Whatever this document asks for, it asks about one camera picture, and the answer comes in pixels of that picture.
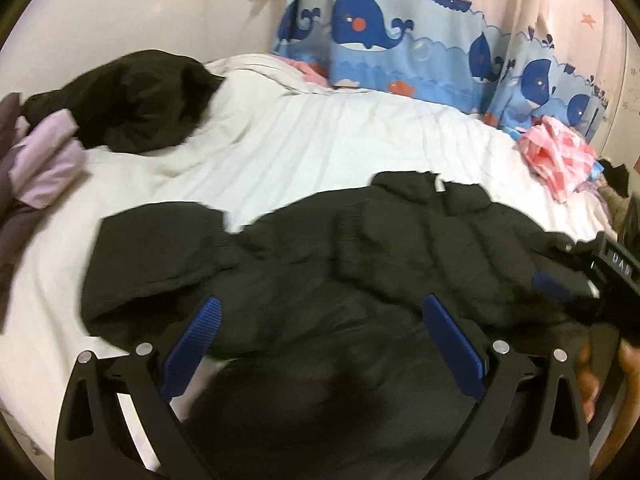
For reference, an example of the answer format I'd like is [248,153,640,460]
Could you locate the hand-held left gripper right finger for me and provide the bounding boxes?
[421,294,593,480]

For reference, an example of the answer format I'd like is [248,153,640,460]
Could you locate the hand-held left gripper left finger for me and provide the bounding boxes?
[55,296,223,480]

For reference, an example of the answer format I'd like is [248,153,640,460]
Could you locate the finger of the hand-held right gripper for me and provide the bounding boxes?
[531,237,598,306]

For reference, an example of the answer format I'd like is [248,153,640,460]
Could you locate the black puffer jacket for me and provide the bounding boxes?
[80,171,601,480]

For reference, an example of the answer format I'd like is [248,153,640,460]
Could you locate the dark purple clothes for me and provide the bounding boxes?
[0,92,56,331]

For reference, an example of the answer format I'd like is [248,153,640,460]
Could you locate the light purple clothes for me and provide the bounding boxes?
[10,109,91,208]

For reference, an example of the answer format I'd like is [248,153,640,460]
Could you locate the person's right hand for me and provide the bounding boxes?
[574,332,640,461]

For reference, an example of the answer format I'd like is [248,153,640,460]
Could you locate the small black cloth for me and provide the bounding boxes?
[597,157,632,197]

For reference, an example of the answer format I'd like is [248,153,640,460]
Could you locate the pink checked cloth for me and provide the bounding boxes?
[517,115,598,204]

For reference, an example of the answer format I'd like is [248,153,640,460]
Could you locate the white bed sheet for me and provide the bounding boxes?
[0,52,616,466]

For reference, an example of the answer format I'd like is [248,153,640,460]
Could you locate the black garment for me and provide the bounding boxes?
[22,50,226,153]

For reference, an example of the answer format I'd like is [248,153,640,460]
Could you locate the plain pink cloth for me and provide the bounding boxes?
[277,56,331,86]

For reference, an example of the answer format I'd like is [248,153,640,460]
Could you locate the whale print curtain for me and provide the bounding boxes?
[272,0,621,146]

